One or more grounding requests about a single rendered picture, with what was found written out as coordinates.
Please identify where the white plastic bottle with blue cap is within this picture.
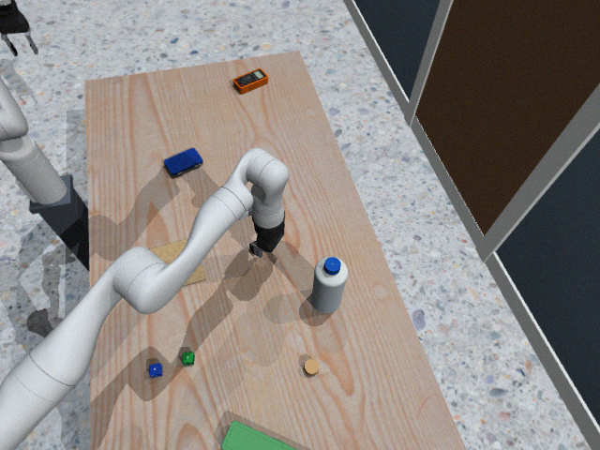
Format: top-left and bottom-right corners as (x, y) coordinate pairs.
(311, 256), (348, 313)

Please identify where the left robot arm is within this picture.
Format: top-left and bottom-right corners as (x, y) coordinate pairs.
(0, 77), (67, 204)

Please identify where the small tan cylinder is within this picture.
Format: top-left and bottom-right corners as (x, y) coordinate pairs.
(305, 359), (319, 376)

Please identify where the tan square mat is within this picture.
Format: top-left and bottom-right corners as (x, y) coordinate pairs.
(150, 239), (206, 287)

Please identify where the blue die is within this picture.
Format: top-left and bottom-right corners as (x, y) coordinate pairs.
(149, 363), (162, 378)

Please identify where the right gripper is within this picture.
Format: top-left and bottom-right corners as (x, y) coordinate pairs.
(239, 203), (285, 258)

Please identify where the orange digital multimeter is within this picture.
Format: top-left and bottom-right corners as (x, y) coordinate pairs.
(233, 68), (268, 94)

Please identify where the green die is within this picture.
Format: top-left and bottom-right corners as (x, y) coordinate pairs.
(182, 352), (195, 366)

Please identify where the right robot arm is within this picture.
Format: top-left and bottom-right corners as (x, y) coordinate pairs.
(0, 148), (290, 450)

